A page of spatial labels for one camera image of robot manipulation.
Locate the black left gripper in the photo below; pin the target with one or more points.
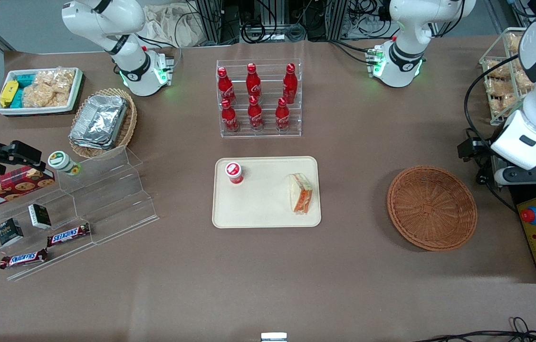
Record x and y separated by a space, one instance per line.
480 147

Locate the triangular sandwich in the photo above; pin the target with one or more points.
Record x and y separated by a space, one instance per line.
300 192

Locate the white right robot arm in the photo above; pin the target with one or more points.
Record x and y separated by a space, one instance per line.
106 23

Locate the round brown wicker basket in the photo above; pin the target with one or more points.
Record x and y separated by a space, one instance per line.
432 209

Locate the oval light wicker basket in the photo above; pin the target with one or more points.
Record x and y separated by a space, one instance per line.
130 123

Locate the beige plastic serving tray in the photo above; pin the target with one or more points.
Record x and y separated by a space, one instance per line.
263 204

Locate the red tartan cookie box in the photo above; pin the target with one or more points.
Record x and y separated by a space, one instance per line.
11 187

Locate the green white drink bottle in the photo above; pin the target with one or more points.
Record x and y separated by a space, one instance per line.
62 162

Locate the white rectangular plastic bin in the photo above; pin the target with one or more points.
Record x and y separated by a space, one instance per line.
35 110

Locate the teal snack packet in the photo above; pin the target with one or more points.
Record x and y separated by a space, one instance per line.
25 80
18 98

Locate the clear bag of crackers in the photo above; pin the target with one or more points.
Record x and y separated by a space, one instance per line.
49 88
497 70
503 104
515 42

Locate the yellow snack packet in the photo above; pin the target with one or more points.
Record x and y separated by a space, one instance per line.
9 93

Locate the small black box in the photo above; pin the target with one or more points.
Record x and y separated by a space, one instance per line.
40 216
9 232

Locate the silver foil packet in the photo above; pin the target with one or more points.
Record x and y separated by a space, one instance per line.
99 121

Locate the brown Snickers bar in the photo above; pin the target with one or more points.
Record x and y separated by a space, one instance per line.
68 235
23 259

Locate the red emergency stop button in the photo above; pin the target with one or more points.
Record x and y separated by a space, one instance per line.
531 215

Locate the clear acrylic stepped shelf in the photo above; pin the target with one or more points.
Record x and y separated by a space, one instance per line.
111 199

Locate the red cola bottle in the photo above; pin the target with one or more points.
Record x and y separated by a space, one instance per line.
253 83
282 118
229 118
225 88
290 85
255 116

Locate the beige crumpled cloth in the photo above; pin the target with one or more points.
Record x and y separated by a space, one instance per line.
168 23

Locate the clear acrylic bottle rack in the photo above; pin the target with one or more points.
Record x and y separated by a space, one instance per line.
268 135

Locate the red white yogurt bottle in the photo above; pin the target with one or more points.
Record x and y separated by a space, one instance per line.
234 173

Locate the small silver metal block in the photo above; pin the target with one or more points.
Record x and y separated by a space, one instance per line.
273 337

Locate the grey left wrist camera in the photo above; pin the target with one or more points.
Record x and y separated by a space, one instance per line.
529 175

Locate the aluminium frame post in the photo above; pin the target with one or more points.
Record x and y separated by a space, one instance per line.
337 19
208 21

